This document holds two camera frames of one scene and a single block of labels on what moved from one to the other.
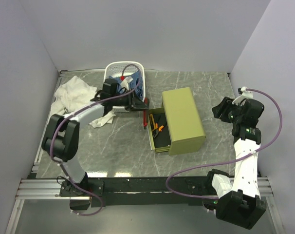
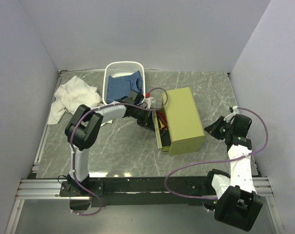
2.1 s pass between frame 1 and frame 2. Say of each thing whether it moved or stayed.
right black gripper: moved
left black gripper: moved
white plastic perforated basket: stayed
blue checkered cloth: stayed
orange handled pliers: moved
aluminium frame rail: stayed
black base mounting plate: stayed
